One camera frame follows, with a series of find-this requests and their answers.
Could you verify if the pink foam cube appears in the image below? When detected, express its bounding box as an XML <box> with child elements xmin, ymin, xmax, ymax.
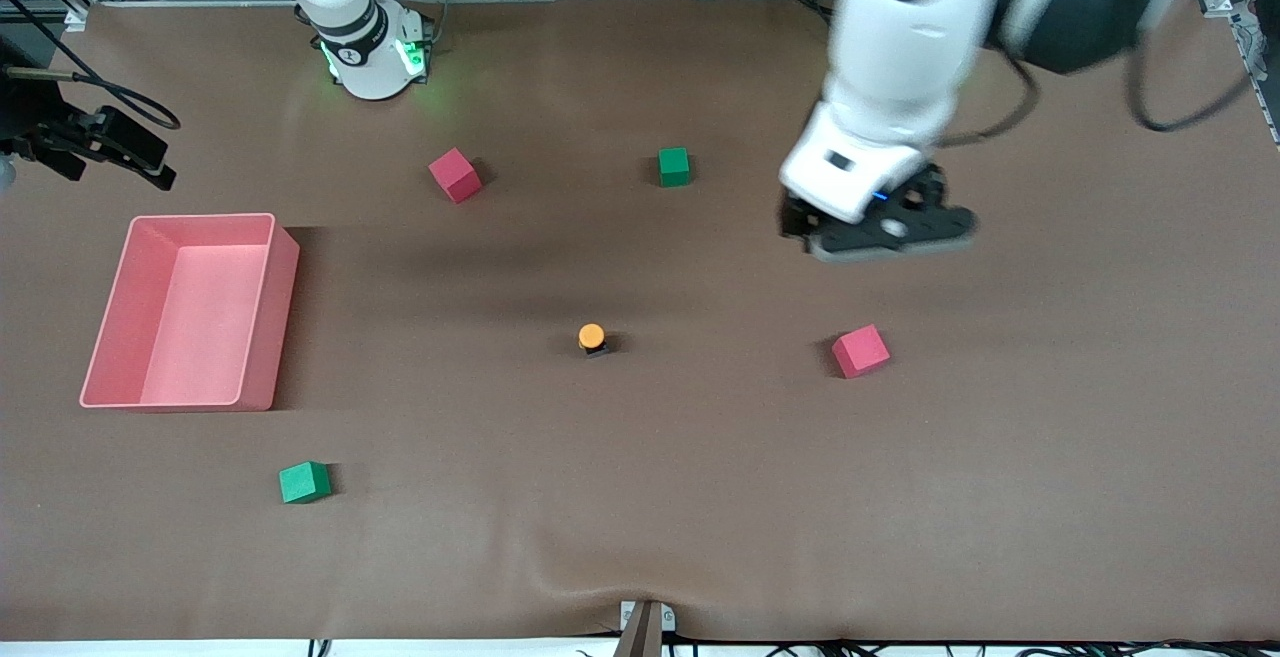
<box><xmin>831</xmin><ymin>324</ymin><xmax>892</xmax><ymax>380</ymax></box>
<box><xmin>428</xmin><ymin>147</ymin><xmax>484</xmax><ymax>205</ymax></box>

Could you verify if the pink plastic bin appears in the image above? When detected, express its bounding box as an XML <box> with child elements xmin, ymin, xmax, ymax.
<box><xmin>78</xmin><ymin>212</ymin><xmax>301</xmax><ymax>412</ymax></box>

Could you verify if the brown table mat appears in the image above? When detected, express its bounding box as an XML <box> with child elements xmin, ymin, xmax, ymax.
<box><xmin>0</xmin><ymin>0</ymin><xmax>1280</xmax><ymax>644</ymax></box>

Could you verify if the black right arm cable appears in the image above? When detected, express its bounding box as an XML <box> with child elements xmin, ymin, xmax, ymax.
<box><xmin>0</xmin><ymin>0</ymin><xmax>182</xmax><ymax>131</ymax></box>

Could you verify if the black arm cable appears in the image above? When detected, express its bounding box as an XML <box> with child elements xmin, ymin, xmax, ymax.
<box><xmin>0</xmin><ymin>0</ymin><xmax>182</xmax><ymax>131</ymax></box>
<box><xmin>938</xmin><ymin>0</ymin><xmax>1263</xmax><ymax>149</ymax></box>

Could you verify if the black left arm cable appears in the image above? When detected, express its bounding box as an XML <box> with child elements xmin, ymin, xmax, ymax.
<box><xmin>938</xmin><ymin>0</ymin><xmax>1263</xmax><ymax>149</ymax></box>

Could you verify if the metal clamp bracket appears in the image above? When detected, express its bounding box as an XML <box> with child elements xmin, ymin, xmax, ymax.
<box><xmin>614</xmin><ymin>599</ymin><xmax>677</xmax><ymax>657</ymax></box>

